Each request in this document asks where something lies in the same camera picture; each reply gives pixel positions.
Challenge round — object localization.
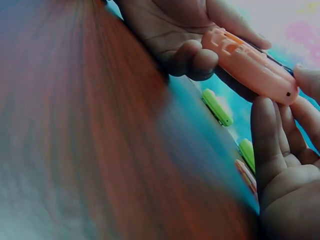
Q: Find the person's right hand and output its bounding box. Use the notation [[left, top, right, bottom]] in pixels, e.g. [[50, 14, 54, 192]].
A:
[[250, 63, 320, 240]]

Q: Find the blue mat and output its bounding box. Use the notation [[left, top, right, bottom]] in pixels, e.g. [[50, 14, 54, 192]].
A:
[[104, 0, 320, 216]]

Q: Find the green plastic utility knife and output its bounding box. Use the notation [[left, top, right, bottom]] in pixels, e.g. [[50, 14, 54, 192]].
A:
[[237, 138, 257, 175], [201, 88, 234, 128]]

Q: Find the person's left hand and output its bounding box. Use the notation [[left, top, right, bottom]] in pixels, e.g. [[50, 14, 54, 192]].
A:
[[116, 0, 273, 103]]

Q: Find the orange plastic utility knife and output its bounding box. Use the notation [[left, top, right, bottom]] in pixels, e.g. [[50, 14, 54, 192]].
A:
[[234, 158, 259, 195], [201, 26, 300, 106]]

